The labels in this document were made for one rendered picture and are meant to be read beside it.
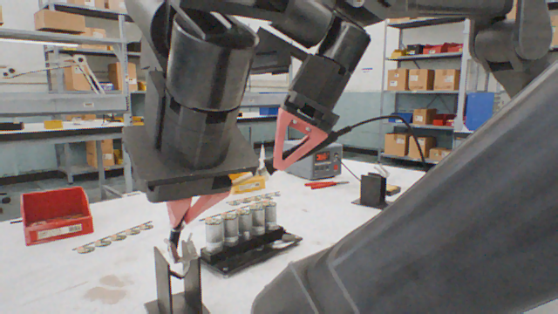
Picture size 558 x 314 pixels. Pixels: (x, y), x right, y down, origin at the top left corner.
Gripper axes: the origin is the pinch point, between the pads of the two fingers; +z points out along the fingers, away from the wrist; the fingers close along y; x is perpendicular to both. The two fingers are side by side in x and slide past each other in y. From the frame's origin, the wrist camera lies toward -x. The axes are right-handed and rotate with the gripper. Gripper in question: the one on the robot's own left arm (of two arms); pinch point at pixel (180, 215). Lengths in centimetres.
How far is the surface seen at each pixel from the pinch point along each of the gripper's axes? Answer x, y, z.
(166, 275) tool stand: 3.5, 1.8, 4.5
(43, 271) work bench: -11.7, 12.6, 22.0
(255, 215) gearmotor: -6.9, -15.8, 12.6
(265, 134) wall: -399, -324, 338
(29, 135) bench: -191, 19, 142
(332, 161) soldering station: -30, -57, 28
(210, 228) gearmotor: -5.4, -7.5, 11.5
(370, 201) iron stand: -8, -47, 19
